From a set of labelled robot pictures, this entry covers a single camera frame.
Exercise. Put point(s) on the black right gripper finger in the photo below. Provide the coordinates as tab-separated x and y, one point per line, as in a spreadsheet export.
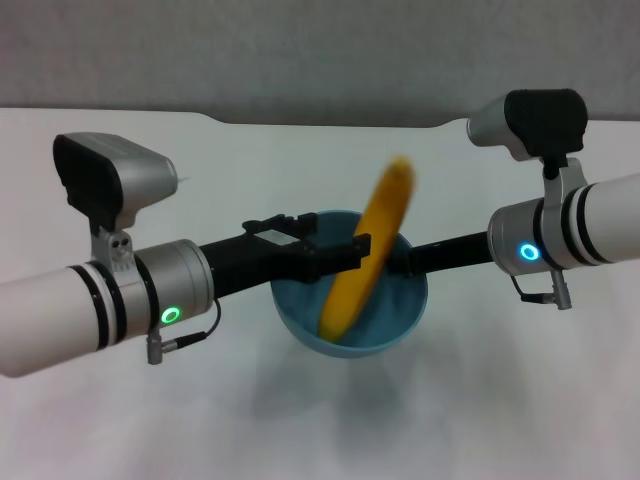
401	265

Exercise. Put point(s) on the blue bowl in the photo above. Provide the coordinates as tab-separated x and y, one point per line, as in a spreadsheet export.
395	310

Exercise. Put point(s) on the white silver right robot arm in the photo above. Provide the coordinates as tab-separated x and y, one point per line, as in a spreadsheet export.
610	220

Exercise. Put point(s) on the silver right camera bracket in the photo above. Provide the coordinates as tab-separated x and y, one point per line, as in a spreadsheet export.
562	200

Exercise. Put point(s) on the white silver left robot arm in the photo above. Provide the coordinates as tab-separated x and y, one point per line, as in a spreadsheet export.
60	315

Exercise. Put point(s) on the yellow banana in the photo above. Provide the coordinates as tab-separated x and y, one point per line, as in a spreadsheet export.
380	225

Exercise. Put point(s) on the silver camera bracket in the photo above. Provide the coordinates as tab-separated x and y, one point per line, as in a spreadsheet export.
562	200
117	250

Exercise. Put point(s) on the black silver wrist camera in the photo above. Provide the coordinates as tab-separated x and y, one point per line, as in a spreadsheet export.
110	170
545	120

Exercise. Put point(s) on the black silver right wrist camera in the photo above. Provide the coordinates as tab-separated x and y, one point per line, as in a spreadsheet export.
545	120

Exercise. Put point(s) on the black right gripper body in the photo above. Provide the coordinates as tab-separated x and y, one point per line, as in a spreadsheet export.
455	252

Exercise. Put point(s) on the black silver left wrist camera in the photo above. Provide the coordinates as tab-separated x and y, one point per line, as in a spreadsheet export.
110	170

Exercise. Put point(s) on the silver left camera bracket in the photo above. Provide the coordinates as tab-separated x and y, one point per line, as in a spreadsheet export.
117	250

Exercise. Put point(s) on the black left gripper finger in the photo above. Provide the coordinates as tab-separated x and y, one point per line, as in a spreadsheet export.
335	257
306	223

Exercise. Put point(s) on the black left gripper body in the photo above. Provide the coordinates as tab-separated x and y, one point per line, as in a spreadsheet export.
250	262

